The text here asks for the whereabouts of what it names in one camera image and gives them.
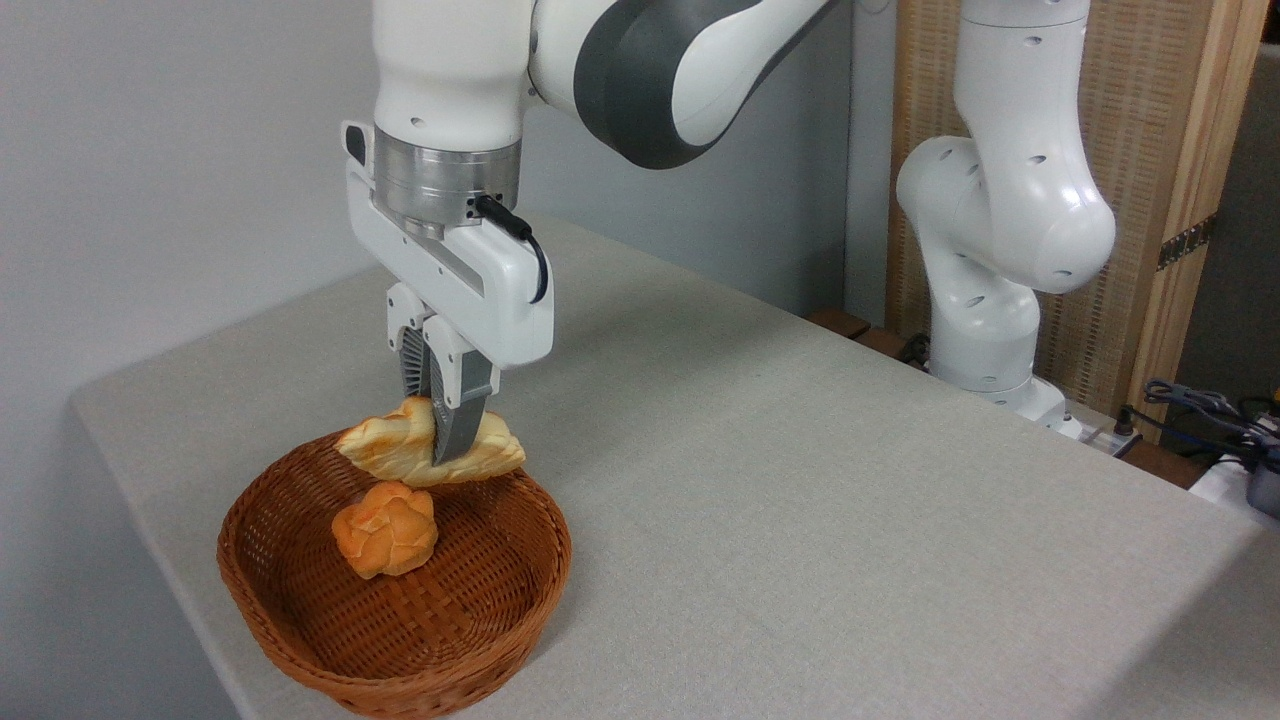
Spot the brown wicker basket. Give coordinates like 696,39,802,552
216,428,574,720

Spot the dark grey partition panel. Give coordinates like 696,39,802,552
1176,44,1280,403

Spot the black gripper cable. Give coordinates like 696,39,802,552
472,194,551,305

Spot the braided long bread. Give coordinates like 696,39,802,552
335,395,528,489

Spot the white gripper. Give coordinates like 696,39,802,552
341,120,555,467

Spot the woven wooden folding screen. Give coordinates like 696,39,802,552
886,0,1273,446

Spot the black screen hinge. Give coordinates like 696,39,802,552
1156,212,1220,272

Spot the blue grey cable bundle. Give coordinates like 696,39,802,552
1118,377,1280,463

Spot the grey tablecloth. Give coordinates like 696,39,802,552
70,215,1280,720

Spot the blue grey device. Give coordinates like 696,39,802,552
1244,455,1280,520

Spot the round bread roll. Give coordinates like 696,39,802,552
331,481,440,581

